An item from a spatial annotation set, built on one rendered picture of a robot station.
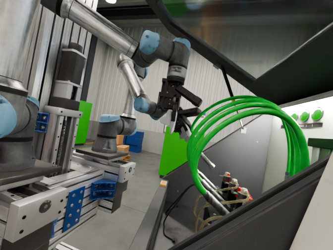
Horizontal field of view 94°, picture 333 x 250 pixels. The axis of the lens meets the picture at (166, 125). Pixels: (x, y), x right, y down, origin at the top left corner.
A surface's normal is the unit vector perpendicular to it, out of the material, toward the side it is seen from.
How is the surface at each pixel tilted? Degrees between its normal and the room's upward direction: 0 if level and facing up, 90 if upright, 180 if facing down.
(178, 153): 90
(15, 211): 90
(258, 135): 90
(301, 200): 90
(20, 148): 73
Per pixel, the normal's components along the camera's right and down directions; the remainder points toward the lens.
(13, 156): 0.86, -0.17
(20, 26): 0.93, 0.17
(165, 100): -0.11, -0.04
